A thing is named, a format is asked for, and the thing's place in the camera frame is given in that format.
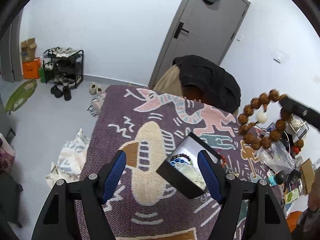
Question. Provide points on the black jewelry box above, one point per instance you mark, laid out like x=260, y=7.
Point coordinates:
x=186, y=152

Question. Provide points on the patterned tote bag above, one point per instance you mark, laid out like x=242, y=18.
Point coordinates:
x=71, y=160

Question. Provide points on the orange box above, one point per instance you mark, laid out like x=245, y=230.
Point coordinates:
x=31, y=69

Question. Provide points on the black-haired boy figurine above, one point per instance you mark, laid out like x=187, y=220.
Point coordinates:
x=276, y=178

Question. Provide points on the black shoe rack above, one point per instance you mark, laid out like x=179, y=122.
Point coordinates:
x=63, y=66

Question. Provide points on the green leaf-shaped mat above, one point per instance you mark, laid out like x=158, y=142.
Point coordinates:
x=19, y=97

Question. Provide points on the cardboard box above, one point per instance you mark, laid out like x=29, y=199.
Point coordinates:
x=28, y=48

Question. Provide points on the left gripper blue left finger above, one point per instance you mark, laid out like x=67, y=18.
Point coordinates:
x=117, y=166

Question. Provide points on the grey door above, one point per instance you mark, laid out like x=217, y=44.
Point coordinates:
x=212, y=29

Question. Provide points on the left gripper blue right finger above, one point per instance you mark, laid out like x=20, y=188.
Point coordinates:
x=207, y=166

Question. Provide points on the black slippers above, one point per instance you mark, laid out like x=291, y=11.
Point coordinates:
x=65, y=92

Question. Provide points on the black wire wall basket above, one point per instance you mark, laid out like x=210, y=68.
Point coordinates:
x=299, y=126

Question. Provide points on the clear plastic bag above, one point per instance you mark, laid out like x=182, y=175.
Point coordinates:
x=276, y=158

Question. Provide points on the black door handle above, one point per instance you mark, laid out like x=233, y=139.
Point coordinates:
x=179, y=29

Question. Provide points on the patterned purple woven blanket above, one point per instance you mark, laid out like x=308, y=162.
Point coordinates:
x=148, y=126

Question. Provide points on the beige chair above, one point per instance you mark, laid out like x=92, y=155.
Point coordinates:
x=169, y=82

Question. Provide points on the beige slippers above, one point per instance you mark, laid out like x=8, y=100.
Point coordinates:
x=95, y=89

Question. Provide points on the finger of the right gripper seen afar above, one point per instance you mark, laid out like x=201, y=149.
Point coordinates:
x=309, y=115

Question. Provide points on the black jacket on chair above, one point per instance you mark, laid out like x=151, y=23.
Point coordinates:
x=203, y=80

